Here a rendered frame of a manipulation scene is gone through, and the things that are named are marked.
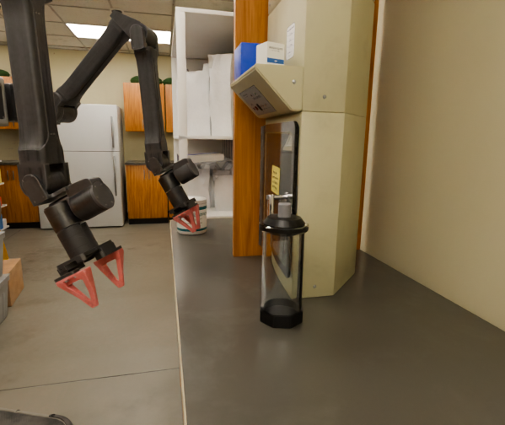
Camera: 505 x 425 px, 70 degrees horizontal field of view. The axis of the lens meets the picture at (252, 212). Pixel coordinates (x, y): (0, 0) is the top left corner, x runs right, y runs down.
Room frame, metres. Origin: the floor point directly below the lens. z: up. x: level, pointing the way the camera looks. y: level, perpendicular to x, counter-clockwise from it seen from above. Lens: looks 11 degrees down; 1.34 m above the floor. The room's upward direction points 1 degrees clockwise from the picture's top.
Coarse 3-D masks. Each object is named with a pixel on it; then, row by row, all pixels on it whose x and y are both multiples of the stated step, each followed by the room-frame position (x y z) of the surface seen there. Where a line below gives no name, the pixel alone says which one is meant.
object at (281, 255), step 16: (304, 224) 0.76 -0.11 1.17; (272, 240) 0.74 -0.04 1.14; (288, 240) 0.73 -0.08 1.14; (272, 256) 0.74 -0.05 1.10; (288, 256) 0.73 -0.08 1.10; (272, 272) 0.74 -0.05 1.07; (288, 272) 0.73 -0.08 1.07; (272, 288) 0.74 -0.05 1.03; (288, 288) 0.73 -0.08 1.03; (272, 304) 0.74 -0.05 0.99; (288, 304) 0.73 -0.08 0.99
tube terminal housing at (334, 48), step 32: (288, 0) 1.00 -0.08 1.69; (320, 0) 0.89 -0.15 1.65; (352, 0) 0.91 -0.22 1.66; (320, 32) 0.89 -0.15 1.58; (352, 32) 0.93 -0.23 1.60; (288, 64) 0.99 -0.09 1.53; (320, 64) 0.89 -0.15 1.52; (352, 64) 0.94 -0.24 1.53; (320, 96) 0.89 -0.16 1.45; (352, 96) 0.95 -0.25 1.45; (320, 128) 0.89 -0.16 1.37; (352, 128) 0.97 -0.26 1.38; (320, 160) 0.89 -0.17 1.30; (352, 160) 0.99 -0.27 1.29; (320, 192) 0.90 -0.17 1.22; (352, 192) 1.01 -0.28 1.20; (320, 224) 0.90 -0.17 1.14; (352, 224) 1.02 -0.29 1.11; (320, 256) 0.90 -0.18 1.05; (352, 256) 1.05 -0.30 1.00; (320, 288) 0.90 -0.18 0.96
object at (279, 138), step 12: (264, 132) 1.16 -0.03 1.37; (276, 132) 1.04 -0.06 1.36; (288, 132) 0.93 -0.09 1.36; (264, 144) 1.16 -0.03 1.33; (276, 144) 1.03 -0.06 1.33; (288, 144) 0.93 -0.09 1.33; (264, 156) 1.16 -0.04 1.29; (276, 156) 1.03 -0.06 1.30; (288, 156) 0.92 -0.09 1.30; (264, 168) 1.15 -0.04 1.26; (288, 168) 0.92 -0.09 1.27; (264, 180) 1.15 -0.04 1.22; (288, 180) 0.92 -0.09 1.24; (264, 192) 1.15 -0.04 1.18; (288, 192) 0.91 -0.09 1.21; (264, 204) 1.14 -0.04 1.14; (276, 204) 1.02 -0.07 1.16; (264, 216) 1.14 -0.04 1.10
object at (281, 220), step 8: (280, 208) 0.77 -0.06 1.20; (288, 208) 0.77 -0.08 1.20; (272, 216) 0.78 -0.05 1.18; (280, 216) 0.77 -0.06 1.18; (288, 216) 0.77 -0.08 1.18; (296, 216) 0.78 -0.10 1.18; (272, 224) 0.74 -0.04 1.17; (280, 224) 0.74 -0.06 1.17; (288, 224) 0.74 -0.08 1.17; (296, 224) 0.74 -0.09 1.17
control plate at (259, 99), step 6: (246, 90) 1.04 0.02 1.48; (252, 90) 1.00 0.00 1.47; (258, 90) 0.96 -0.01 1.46; (246, 96) 1.09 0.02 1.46; (258, 96) 1.00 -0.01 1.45; (246, 102) 1.14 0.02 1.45; (252, 102) 1.09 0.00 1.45; (258, 102) 1.04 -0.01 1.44; (264, 102) 1.00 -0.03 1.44; (252, 108) 1.14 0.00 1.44; (258, 108) 1.09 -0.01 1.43; (264, 108) 1.04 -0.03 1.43; (270, 108) 0.99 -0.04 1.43; (258, 114) 1.14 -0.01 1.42
